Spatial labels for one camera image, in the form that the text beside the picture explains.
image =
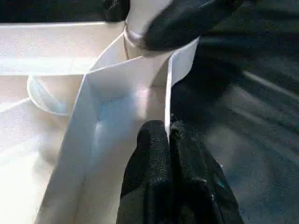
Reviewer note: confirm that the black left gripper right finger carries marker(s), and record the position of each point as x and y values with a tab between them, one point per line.
198	186

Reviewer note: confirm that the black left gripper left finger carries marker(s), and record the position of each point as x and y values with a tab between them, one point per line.
149	177

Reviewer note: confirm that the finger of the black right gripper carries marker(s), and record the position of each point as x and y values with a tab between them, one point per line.
116	9
182	25

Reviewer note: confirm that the white plastic table leg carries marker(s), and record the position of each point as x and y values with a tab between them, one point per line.
142	21

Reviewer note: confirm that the white plastic table top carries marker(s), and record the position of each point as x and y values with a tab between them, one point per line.
105	93

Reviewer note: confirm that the black plastic mat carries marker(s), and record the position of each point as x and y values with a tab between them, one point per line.
252	105

